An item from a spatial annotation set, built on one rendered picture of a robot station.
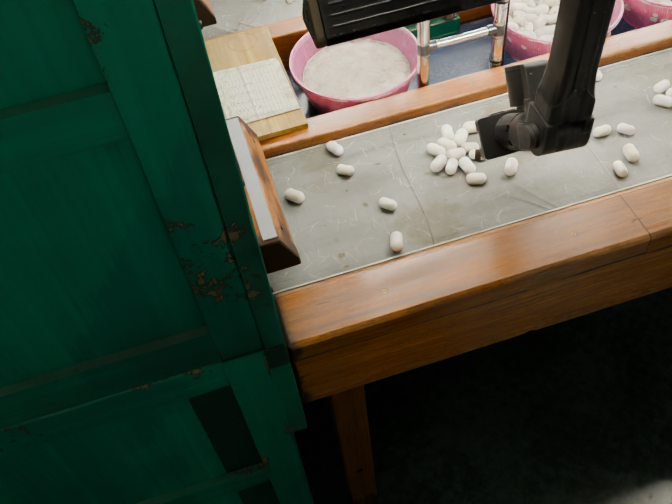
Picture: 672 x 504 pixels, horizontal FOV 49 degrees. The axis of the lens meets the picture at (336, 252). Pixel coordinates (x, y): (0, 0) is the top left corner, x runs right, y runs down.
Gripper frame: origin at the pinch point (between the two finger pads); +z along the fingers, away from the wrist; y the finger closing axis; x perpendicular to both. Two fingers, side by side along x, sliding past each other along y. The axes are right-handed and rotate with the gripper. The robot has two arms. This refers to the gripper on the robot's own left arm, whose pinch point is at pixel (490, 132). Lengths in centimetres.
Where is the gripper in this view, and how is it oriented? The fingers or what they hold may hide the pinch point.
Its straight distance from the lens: 128.2
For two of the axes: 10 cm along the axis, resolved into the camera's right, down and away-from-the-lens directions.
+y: -9.5, 2.7, -1.2
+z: -1.7, -1.5, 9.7
